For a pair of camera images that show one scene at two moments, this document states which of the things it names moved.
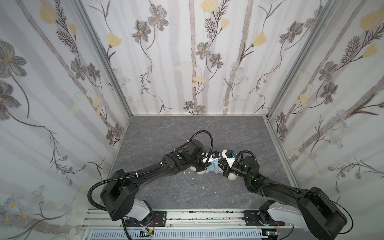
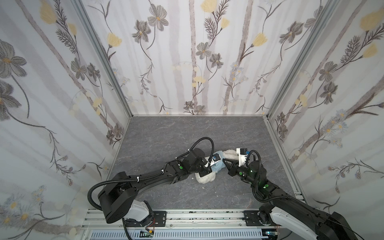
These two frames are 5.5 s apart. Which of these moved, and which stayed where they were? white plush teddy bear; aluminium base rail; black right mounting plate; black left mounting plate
Moved: white plush teddy bear
Stayed: black right mounting plate; black left mounting plate; aluminium base rail
